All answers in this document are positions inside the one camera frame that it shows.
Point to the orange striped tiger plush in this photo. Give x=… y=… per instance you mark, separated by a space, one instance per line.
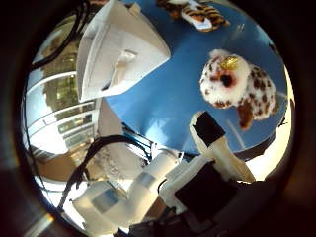
x=200 y=15

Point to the white brown-spotted plush toy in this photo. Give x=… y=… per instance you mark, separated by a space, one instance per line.
x=235 y=87

